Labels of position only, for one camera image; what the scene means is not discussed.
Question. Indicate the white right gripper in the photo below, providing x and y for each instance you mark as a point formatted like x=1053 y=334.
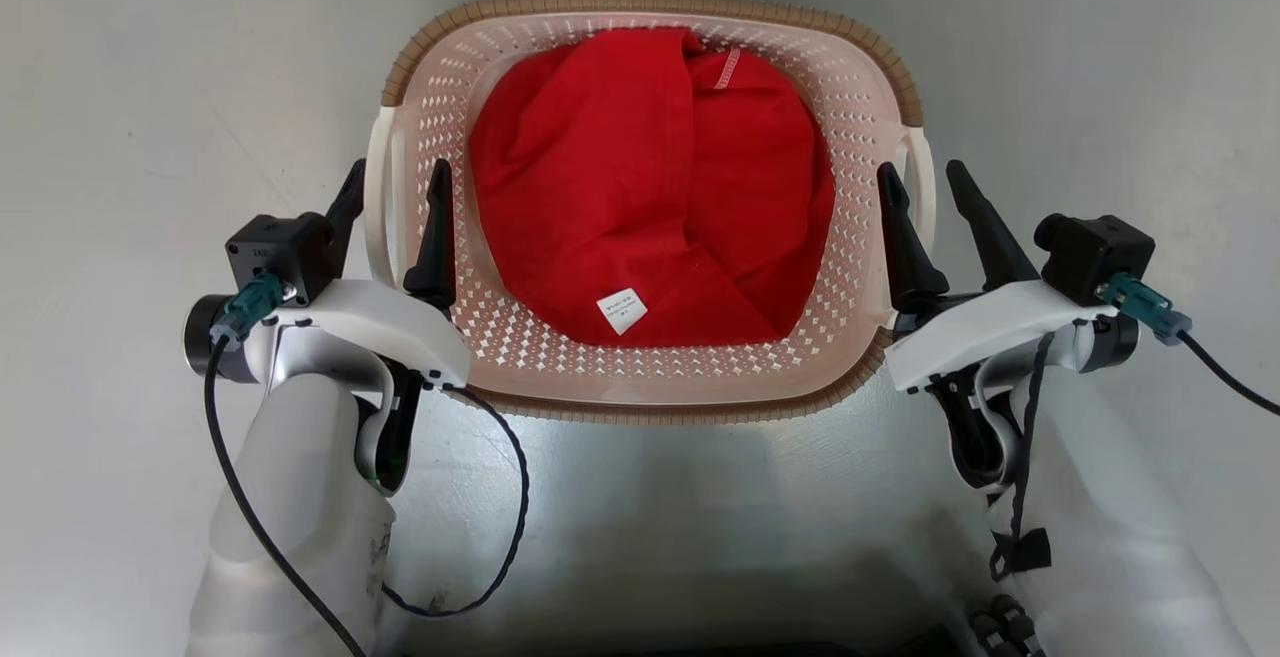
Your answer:
x=990 y=332

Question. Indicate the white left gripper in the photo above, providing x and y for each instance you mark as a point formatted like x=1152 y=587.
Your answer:
x=390 y=322

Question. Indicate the beige perforated plastic laundry basket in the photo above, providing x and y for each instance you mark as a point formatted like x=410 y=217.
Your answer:
x=660 y=377

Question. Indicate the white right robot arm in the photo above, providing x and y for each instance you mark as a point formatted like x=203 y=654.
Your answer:
x=1100 y=527

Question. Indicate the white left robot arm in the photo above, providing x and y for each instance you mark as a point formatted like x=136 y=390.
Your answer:
x=300 y=497

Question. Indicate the red garment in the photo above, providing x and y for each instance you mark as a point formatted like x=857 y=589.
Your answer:
x=600 y=187

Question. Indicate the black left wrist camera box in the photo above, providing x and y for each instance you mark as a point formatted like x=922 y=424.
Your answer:
x=280 y=249

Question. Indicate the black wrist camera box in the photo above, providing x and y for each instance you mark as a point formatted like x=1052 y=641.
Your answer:
x=280 y=249
x=1095 y=252

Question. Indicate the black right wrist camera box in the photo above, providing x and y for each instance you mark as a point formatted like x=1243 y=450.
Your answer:
x=1095 y=252

